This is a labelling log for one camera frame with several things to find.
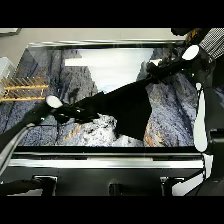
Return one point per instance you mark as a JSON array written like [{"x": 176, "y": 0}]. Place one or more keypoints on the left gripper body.
[{"x": 73, "y": 113}]

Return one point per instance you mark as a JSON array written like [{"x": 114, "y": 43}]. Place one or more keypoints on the silver frame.
[{"x": 100, "y": 163}]

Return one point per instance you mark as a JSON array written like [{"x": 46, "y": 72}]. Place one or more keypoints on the black garment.
[{"x": 130, "y": 106}]

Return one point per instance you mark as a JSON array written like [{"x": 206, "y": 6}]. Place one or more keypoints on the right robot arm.
[{"x": 200, "y": 126}]

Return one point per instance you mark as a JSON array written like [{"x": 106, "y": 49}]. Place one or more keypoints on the checked shirt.
[{"x": 215, "y": 40}]

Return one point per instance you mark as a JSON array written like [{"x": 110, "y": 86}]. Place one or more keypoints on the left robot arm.
[{"x": 30, "y": 120}]

